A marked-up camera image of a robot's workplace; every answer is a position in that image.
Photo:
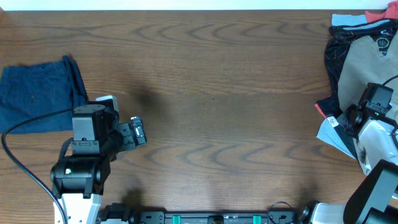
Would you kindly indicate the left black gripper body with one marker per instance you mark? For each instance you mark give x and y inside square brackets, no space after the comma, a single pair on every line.
[127,140]

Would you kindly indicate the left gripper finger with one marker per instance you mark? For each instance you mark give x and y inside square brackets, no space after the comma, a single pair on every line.
[138,128]
[130,139]

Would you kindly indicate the khaki cargo shorts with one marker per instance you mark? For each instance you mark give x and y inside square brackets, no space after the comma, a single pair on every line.
[365,63]

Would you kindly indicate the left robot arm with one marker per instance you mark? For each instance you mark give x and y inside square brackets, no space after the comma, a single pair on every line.
[83,166]

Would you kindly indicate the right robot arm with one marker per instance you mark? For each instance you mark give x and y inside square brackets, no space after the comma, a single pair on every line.
[373,139]

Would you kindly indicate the folded navy blue shorts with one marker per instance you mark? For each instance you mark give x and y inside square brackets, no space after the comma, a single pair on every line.
[31,91]

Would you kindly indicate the black printed cycling jersey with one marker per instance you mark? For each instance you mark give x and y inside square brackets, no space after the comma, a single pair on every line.
[337,48]

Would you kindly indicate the light blue cloth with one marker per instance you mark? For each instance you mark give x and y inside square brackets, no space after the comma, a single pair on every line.
[347,20]

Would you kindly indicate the red cloth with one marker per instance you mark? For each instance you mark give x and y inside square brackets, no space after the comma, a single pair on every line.
[389,13]

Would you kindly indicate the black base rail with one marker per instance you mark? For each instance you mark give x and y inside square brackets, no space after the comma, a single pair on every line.
[120,213]

